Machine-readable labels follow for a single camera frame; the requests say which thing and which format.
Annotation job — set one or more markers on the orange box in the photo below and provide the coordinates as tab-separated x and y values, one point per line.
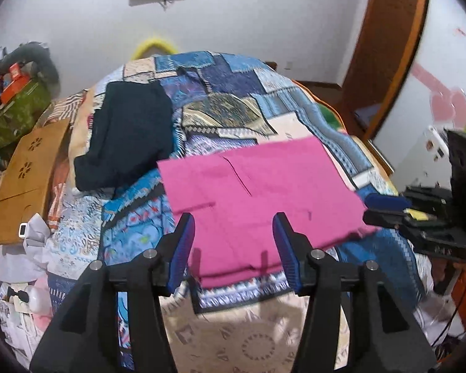
15	83

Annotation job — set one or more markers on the light grey garment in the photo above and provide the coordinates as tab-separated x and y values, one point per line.
23	256

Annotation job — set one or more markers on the wooden bed frame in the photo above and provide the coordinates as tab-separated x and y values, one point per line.
376	155

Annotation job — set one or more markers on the grey cloth bundle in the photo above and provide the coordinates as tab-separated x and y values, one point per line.
38	56

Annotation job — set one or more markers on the pink pants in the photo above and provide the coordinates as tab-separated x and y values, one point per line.
256	186

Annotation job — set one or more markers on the yellow curved object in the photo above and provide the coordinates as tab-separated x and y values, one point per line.
153	46

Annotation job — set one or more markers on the pink heart wall sticker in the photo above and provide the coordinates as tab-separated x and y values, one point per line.
446	103

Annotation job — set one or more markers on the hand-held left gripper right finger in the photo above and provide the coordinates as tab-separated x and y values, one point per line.
286	248

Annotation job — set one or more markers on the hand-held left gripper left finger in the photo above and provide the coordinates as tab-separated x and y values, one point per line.
181	248

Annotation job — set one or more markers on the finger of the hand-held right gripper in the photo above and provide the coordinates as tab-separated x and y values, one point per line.
388	202
386	218

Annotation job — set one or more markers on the green bag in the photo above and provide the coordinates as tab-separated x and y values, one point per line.
17	114

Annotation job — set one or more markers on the dark navy pants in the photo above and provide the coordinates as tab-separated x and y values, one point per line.
131	132

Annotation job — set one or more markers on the wooden door frame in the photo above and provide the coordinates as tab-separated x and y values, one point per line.
388	46

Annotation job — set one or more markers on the white bottle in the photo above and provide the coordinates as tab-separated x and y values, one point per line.
34	299

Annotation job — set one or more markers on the white appliance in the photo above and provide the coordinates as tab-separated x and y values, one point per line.
423	155

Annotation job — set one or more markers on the blue patchwork blanket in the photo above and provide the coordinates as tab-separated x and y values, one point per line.
225	97

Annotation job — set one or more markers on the brown board with flower cutouts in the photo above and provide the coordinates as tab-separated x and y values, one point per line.
27	178

